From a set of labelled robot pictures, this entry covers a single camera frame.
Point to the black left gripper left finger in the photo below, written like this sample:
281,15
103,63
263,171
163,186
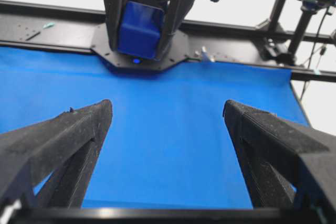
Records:
49,164

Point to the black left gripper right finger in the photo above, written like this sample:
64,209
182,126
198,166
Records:
285,165

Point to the blue cube block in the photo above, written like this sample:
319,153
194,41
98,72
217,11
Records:
140,30

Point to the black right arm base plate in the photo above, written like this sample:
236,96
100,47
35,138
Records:
179,51

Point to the black aluminium table frame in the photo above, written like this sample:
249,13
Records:
82,31

